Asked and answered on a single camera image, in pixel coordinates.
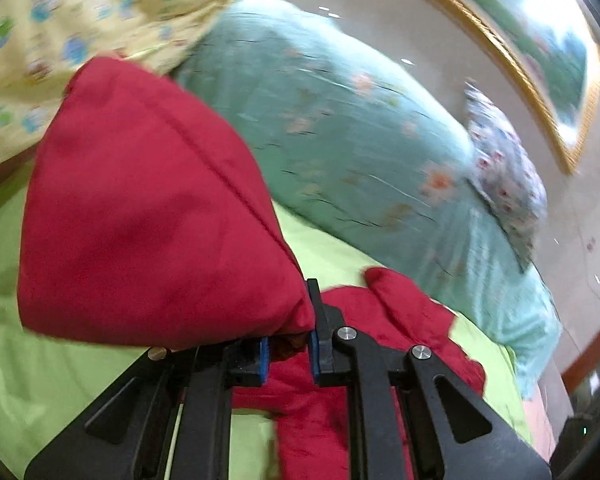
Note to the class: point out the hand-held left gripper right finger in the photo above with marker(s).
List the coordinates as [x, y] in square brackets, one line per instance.
[314, 356]

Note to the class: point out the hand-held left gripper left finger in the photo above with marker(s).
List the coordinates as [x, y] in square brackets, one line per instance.
[264, 361]

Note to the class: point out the red quilted jacket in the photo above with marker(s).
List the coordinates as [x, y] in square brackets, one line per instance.
[155, 210]

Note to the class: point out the pink mattress cover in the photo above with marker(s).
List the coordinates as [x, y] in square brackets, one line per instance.
[537, 420]

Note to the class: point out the teal floral quilt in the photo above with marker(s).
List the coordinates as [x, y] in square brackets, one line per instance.
[330, 135]

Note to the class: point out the green bed sheet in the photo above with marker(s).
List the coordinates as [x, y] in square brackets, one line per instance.
[30, 385]

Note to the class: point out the white floral pillow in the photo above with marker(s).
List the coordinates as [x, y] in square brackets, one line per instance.
[505, 175]

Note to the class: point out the yellow printed blanket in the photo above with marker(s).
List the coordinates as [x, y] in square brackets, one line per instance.
[80, 10]

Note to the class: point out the gold framed wall picture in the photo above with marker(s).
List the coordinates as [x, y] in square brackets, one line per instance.
[545, 25]

